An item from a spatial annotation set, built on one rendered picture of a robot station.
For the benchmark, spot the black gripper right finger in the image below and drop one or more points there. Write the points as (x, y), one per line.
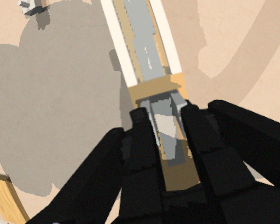
(239, 198)

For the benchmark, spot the light wood block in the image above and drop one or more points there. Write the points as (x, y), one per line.
(11, 207)

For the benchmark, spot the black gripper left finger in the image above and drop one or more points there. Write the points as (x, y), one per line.
(90, 193)

